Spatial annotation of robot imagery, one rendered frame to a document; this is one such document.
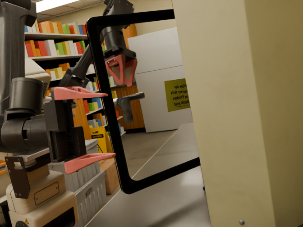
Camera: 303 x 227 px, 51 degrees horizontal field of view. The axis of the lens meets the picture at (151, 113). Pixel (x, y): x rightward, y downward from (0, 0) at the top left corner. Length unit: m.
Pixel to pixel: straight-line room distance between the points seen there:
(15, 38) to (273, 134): 0.58
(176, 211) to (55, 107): 0.37
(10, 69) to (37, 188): 0.70
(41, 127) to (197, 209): 0.38
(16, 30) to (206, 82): 0.47
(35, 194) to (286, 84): 1.04
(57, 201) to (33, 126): 0.84
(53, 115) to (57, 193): 0.92
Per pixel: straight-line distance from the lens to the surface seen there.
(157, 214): 0.74
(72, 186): 2.82
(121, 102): 0.69
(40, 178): 1.39
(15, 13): 0.85
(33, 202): 1.35
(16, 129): 0.59
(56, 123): 0.52
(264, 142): 0.55
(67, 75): 1.35
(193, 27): 0.53
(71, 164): 0.52
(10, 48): 0.78
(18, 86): 0.61
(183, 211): 0.73
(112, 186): 3.51
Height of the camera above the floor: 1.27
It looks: 9 degrees down
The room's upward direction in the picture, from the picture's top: 11 degrees counter-clockwise
